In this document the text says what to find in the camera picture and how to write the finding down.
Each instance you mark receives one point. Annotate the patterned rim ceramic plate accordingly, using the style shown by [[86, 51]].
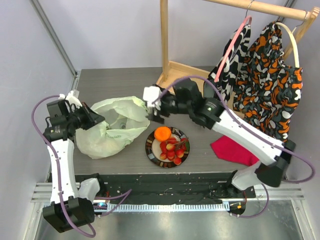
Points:
[[152, 149]]

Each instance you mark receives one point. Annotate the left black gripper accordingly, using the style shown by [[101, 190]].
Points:
[[92, 118]]

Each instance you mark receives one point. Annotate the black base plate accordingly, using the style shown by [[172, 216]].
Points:
[[174, 188]]

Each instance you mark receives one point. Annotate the cream clothes hanger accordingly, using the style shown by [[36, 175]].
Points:
[[294, 46]]

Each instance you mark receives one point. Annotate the red cloth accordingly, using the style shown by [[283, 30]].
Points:
[[229, 150]]

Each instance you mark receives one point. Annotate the white slotted cable duct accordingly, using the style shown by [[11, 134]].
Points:
[[139, 208]]

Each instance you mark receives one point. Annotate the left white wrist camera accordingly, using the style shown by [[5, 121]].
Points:
[[72, 98]]

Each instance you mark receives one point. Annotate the black white patterned garment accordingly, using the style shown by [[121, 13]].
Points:
[[234, 61]]

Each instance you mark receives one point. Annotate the wooden clothes rack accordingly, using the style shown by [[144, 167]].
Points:
[[172, 70]]

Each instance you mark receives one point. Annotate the green avocado plastic bag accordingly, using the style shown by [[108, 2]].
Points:
[[125, 120]]

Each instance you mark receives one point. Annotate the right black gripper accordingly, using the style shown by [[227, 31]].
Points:
[[158, 110]]

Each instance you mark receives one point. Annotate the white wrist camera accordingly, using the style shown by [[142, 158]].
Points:
[[72, 98], [151, 96]]

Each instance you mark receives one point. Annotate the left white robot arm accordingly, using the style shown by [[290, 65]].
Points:
[[71, 205]]

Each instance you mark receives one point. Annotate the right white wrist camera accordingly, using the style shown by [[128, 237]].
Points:
[[151, 96]]

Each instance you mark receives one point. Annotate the orange black patterned garment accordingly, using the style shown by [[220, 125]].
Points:
[[267, 90]]

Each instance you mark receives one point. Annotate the fake red cherry bunch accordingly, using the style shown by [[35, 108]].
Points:
[[173, 150]]

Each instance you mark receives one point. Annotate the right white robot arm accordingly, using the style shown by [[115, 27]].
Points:
[[273, 155]]

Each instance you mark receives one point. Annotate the fake orange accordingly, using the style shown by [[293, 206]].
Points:
[[162, 133]]

